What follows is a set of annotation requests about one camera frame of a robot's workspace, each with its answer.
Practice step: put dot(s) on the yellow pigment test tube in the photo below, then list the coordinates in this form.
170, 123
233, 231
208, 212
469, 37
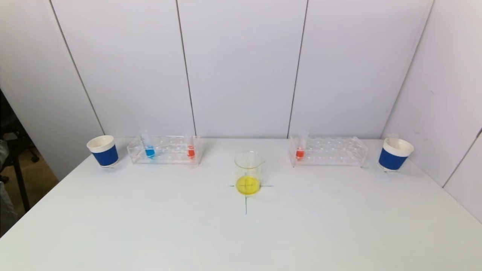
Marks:
392, 136

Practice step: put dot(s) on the clear glass beaker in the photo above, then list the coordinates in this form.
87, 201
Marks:
248, 180

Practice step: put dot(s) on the red pigment test tube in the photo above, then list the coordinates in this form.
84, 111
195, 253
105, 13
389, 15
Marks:
300, 153
191, 152

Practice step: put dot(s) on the clear acrylic test tube rack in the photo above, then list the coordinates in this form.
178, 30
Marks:
327, 156
169, 156

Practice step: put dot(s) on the blue pigment test tube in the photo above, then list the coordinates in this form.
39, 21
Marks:
150, 152

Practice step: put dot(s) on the blue white paper cup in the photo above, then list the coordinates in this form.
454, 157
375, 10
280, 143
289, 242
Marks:
105, 156
391, 160

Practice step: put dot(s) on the person in grey clothes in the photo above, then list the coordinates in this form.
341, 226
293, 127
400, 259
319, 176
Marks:
6, 205

